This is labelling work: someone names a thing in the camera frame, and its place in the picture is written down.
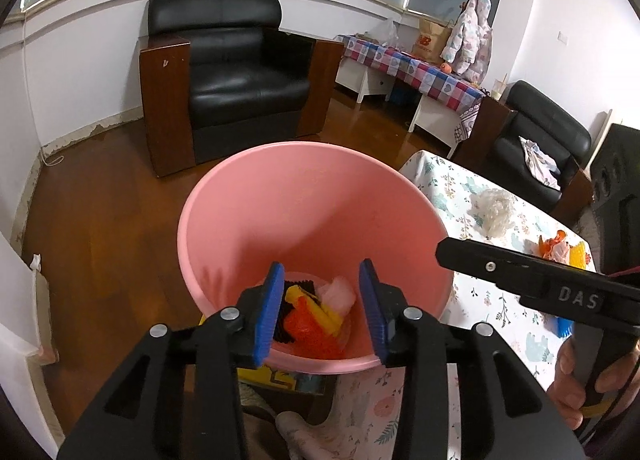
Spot white crumpled wrap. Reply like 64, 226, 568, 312
317, 276, 358, 316

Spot floral tablecloth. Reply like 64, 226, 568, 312
330, 149, 601, 460

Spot checkered tablecloth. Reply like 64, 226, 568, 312
336, 34, 488, 141

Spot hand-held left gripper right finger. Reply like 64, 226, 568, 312
359, 259, 586, 460

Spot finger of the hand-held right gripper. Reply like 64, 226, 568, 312
435, 237, 607, 298

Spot clear plastic wrap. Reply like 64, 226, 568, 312
467, 187, 518, 241

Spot brown paper bag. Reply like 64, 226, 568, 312
411, 18, 453, 62

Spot white leaning board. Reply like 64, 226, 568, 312
586, 109, 623, 168

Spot yellow box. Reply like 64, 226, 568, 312
200, 315, 331, 396

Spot pink patterned puffer jacket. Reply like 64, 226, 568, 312
440, 0, 493, 78

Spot black leather sofa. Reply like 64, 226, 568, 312
470, 80, 593, 221

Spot white wooden cabinet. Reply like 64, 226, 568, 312
409, 93, 471, 157
335, 60, 396, 104

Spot yellow ridged plastic piece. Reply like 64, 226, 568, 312
286, 287, 346, 336

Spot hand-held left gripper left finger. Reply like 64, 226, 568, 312
57, 261, 286, 460

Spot patterned cloth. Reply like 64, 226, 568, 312
519, 136, 562, 191

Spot black leather armchair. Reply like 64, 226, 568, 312
139, 0, 346, 178

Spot drink cup with straw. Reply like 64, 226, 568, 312
487, 74, 509, 101

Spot person's right hand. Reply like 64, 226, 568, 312
546, 340, 640, 422

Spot person's floral trouser leg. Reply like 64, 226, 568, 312
276, 402, 363, 460

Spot orange ridged plastic piece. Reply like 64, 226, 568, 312
287, 307, 346, 358

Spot clear plastic bag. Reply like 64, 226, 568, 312
372, 18, 401, 46

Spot pink plastic bucket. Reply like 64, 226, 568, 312
177, 141, 454, 375

